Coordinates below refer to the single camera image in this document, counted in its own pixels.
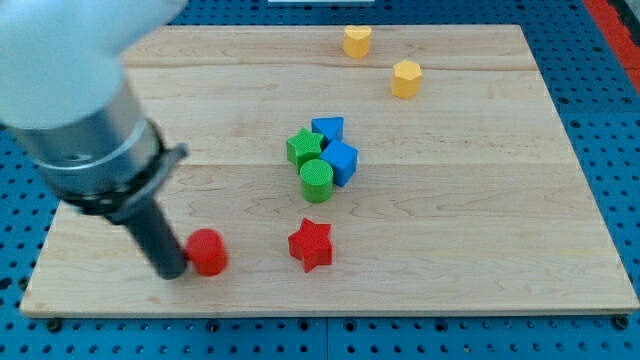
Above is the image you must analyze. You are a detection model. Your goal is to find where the blue cube block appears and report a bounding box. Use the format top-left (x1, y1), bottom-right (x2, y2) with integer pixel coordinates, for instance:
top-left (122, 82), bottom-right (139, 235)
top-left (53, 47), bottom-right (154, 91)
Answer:
top-left (320, 140), bottom-right (359, 187)

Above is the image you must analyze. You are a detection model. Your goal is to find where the light wooden board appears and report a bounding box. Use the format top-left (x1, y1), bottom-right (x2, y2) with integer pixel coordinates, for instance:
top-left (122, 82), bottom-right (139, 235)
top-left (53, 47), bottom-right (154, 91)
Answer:
top-left (21, 25), bottom-right (639, 318)

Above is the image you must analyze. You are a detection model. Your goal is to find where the blue triangle block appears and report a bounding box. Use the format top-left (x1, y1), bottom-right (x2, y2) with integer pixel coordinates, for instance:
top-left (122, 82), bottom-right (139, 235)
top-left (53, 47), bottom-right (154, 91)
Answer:
top-left (311, 117), bottom-right (344, 144)

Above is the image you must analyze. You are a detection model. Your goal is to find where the yellow heart block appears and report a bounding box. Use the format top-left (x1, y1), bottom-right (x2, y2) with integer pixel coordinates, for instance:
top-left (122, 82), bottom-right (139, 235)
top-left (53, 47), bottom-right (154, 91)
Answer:
top-left (343, 25), bottom-right (372, 59)

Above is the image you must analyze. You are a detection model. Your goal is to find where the green star block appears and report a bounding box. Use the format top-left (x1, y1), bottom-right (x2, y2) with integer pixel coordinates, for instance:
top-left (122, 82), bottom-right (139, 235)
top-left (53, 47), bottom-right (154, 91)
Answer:
top-left (286, 127), bottom-right (324, 171)

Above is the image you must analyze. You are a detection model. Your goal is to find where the green cylinder block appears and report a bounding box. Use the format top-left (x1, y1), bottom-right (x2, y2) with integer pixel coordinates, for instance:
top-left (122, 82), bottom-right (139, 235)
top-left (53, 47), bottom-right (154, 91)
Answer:
top-left (299, 159), bottom-right (334, 203)

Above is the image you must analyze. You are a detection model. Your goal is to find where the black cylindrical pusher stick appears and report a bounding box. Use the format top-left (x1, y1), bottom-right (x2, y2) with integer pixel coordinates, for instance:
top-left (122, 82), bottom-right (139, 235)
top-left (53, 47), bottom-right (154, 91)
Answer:
top-left (124, 200), bottom-right (187, 280)

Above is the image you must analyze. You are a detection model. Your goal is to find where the red star block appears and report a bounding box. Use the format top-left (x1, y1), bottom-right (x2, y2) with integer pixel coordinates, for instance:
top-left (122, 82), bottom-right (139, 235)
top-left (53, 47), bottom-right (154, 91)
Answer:
top-left (288, 218), bottom-right (333, 273)

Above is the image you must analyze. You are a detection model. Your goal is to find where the yellow hexagon block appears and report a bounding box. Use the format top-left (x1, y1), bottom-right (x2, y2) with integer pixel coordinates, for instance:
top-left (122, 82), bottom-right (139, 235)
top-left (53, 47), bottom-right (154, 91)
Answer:
top-left (391, 60), bottom-right (422, 99)

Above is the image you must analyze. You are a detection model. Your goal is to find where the red cylinder block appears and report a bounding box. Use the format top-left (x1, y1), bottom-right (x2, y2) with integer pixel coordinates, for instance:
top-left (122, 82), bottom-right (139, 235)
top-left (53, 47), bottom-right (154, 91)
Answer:
top-left (185, 229), bottom-right (228, 277)

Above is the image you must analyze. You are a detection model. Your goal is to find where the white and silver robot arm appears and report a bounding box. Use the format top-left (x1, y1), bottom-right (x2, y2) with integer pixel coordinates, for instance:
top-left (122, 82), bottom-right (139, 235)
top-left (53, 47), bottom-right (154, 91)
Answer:
top-left (1, 0), bottom-right (187, 279)

